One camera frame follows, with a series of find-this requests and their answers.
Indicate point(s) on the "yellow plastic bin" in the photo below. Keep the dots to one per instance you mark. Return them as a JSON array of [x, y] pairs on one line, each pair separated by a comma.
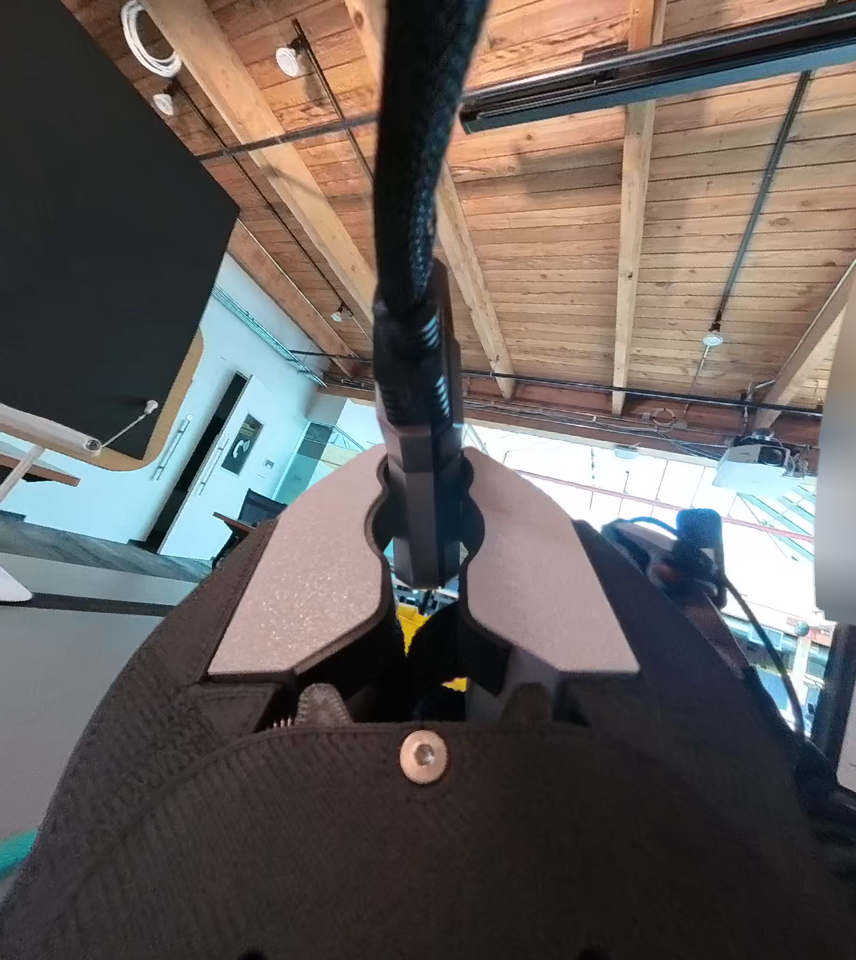
[[411, 626]]

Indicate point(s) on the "black glass door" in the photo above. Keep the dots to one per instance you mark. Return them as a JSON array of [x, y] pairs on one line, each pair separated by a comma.
[[203, 465]]

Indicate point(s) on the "black panel wooden rim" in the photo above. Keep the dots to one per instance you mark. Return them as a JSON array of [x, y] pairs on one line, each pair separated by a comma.
[[60, 225]]

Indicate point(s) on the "framed phone icon sign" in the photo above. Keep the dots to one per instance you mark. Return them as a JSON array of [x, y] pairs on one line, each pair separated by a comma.
[[242, 444]]

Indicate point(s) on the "black office chair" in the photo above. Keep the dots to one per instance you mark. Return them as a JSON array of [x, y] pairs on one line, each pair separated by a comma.
[[261, 506]]

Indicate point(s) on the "white ceiling projector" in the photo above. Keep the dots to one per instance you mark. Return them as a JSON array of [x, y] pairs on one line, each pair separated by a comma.
[[758, 465]]

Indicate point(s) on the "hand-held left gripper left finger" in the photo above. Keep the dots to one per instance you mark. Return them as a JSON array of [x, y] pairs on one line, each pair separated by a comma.
[[300, 585]]

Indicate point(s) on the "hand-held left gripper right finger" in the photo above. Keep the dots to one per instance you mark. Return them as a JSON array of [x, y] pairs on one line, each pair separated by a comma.
[[548, 592]]

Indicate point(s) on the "wooden office desk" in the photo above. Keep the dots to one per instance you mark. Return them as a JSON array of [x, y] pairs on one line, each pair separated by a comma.
[[237, 525]]

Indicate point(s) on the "round ceiling spotlight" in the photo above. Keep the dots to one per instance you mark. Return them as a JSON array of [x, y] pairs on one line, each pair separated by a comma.
[[711, 337], [293, 58], [339, 313], [165, 103]]

